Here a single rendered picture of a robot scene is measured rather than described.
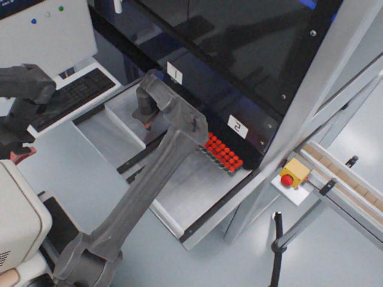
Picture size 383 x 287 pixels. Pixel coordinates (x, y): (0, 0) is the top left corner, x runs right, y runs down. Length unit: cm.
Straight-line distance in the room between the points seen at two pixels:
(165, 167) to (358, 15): 48
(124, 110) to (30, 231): 79
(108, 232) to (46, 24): 102
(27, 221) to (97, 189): 151
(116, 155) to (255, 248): 114
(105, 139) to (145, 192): 69
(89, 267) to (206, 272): 136
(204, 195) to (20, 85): 70
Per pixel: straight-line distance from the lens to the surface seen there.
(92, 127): 139
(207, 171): 126
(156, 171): 68
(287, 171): 118
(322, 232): 230
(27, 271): 84
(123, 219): 71
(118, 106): 143
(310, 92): 93
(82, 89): 159
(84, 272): 75
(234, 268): 208
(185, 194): 122
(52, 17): 154
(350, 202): 131
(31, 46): 156
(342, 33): 82
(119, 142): 133
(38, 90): 89
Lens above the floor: 199
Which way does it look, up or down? 57 degrees down
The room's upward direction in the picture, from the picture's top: 7 degrees clockwise
